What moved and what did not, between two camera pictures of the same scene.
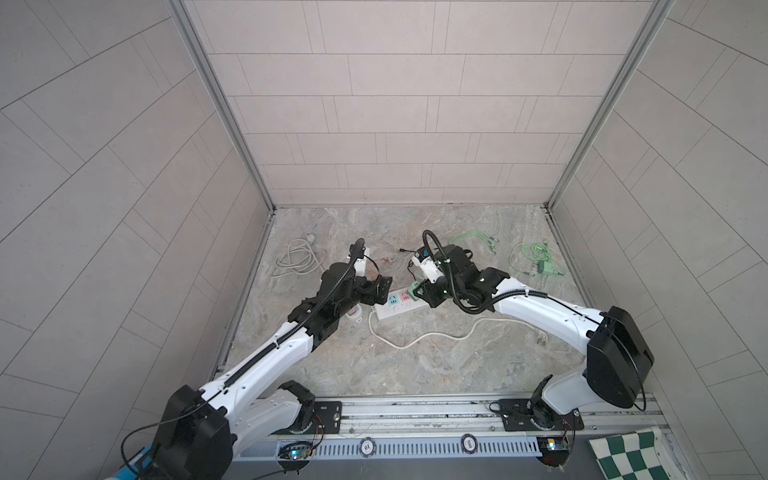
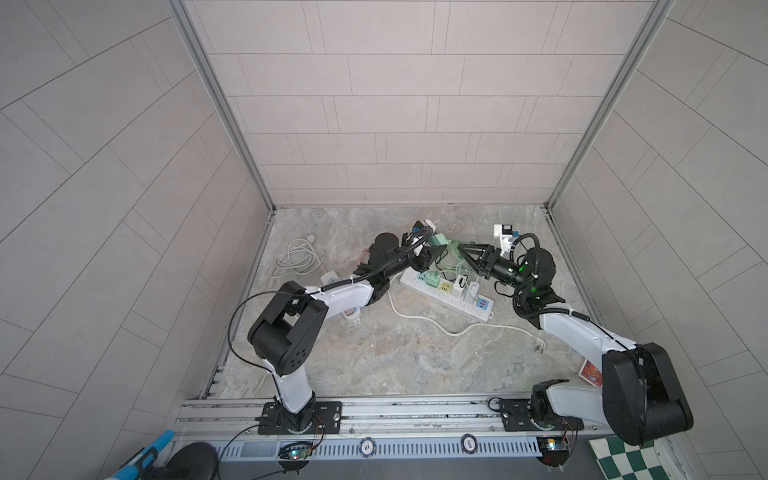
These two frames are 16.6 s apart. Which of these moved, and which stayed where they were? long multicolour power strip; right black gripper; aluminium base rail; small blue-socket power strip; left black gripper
Moved: left black gripper; right black gripper; long multicolour power strip
Stayed: small blue-socket power strip; aluminium base rail
